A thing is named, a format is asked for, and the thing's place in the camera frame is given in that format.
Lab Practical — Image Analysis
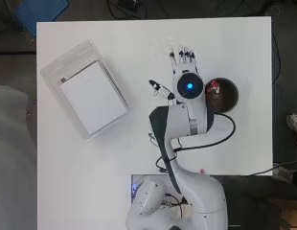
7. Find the white flat stand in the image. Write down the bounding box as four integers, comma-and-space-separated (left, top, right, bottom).
199, 62, 252, 132

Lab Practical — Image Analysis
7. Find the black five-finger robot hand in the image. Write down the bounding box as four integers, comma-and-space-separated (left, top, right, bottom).
148, 45, 200, 105

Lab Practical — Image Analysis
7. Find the blue plastic board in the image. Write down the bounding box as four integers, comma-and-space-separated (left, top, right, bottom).
11, 0, 71, 37

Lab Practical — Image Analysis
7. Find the person's shoe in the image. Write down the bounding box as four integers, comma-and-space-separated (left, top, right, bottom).
286, 112, 297, 146

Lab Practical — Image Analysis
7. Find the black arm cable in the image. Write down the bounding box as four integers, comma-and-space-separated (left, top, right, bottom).
154, 111, 237, 173

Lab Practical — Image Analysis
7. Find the black power adapter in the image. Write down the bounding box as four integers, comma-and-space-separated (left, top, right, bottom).
117, 0, 141, 13

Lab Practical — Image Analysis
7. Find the clear plastic box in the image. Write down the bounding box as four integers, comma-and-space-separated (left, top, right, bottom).
39, 38, 131, 142

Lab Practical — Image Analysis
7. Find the wooden crate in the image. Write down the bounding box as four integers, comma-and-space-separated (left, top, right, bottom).
276, 197, 297, 230

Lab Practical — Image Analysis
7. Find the red white small object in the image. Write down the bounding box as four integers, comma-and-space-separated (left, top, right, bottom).
204, 79, 221, 96

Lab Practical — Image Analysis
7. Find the black tangled cable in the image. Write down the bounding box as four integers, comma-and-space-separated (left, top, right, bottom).
105, 0, 149, 21

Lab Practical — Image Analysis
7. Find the black base cable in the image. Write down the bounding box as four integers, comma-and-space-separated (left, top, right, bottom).
161, 191, 188, 221

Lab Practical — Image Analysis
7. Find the grey fabric sheet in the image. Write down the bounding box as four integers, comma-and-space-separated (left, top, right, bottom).
0, 83, 38, 230

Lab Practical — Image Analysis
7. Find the brown round tub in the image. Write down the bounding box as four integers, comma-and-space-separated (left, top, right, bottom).
203, 77, 240, 115

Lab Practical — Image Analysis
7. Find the black floor cable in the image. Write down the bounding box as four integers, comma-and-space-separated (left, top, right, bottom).
237, 159, 297, 178

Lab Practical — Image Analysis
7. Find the thin dark cable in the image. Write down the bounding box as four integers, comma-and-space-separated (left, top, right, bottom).
270, 6, 285, 89

